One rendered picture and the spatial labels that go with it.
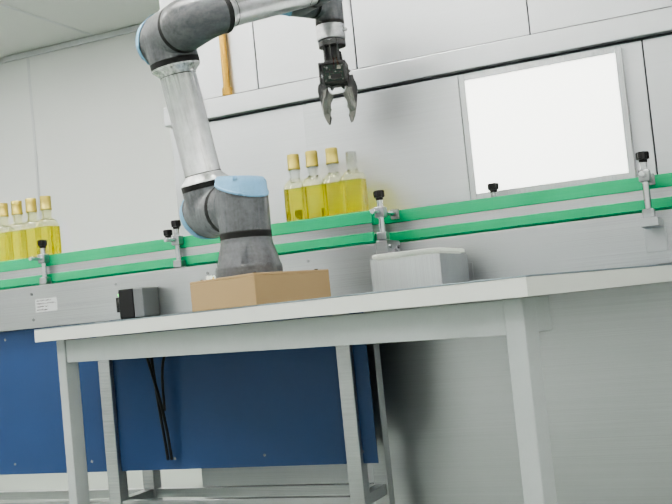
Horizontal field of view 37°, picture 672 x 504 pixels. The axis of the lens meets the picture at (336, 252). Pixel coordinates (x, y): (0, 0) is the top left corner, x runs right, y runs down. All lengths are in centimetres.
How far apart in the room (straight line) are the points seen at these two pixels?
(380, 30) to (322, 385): 102
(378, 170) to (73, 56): 467
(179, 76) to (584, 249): 104
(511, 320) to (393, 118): 122
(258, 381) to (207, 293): 55
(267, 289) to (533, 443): 69
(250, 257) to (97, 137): 492
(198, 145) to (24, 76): 522
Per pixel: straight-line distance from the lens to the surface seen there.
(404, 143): 281
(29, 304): 309
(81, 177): 712
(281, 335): 211
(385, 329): 190
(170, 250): 283
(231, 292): 215
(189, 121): 236
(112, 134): 699
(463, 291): 172
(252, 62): 308
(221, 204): 224
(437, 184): 277
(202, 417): 280
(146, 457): 292
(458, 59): 280
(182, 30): 230
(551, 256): 250
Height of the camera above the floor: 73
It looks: 3 degrees up
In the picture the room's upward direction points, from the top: 6 degrees counter-clockwise
